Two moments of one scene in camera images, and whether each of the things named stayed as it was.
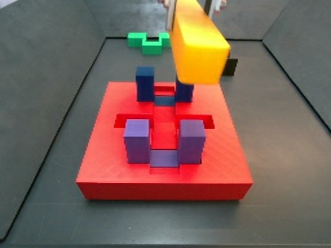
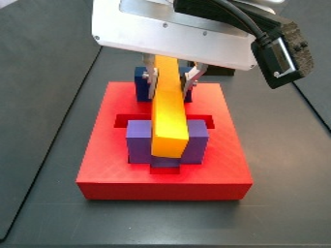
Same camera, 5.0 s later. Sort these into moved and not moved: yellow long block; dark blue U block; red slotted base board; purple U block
Moved: yellow long block
Not moved: red slotted base board; purple U block; dark blue U block
